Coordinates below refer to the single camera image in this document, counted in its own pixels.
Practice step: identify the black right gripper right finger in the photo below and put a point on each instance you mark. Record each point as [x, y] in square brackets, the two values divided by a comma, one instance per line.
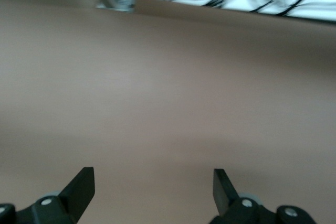
[225, 197]

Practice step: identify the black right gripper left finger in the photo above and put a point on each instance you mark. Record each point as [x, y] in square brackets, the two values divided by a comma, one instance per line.
[76, 197]

